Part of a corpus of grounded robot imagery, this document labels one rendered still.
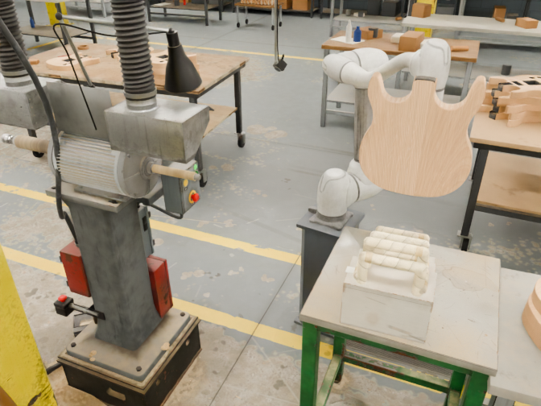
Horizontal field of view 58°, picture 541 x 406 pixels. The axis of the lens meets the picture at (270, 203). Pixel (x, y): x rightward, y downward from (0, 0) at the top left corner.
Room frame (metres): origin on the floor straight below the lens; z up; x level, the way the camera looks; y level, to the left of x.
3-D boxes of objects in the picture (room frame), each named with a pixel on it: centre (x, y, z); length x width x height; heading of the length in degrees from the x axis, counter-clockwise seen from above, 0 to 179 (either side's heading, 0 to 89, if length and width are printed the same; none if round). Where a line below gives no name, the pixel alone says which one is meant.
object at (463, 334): (1.36, -0.49, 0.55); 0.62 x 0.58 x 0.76; 67
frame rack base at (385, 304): (1.19, -0.38, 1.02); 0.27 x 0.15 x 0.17; 71
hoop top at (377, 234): (1.38, -0.44, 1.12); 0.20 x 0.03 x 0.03; 70
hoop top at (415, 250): (1.23, -0.39, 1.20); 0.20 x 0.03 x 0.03; 70
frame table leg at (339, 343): (1.70, -0.34, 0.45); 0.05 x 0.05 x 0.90; 67
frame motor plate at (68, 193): (1.78, 0.71, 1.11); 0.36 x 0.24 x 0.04; 67
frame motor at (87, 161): (1.76, 0.65, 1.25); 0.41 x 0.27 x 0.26; 67
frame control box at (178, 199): (1.95, 0.48, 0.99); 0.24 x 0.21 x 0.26; 67
